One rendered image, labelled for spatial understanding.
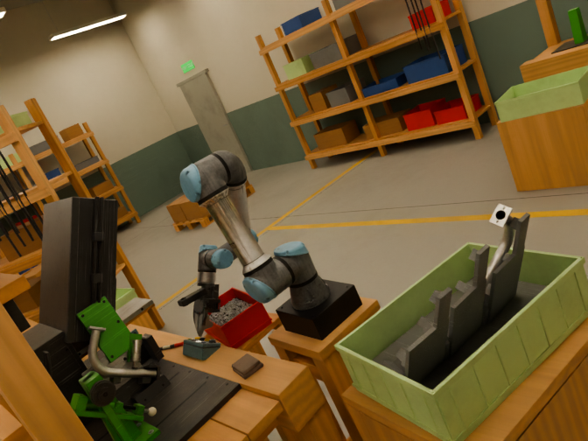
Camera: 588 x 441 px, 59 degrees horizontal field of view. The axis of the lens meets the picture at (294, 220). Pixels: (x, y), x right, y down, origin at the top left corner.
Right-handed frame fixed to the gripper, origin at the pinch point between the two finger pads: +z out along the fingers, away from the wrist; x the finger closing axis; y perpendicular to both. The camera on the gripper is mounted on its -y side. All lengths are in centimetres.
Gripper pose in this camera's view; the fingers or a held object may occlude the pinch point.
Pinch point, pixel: (199, 333)
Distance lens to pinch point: 216.0
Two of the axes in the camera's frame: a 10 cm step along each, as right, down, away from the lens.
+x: -6.5, 0.5, 7.6
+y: 7.6, 1.0, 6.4
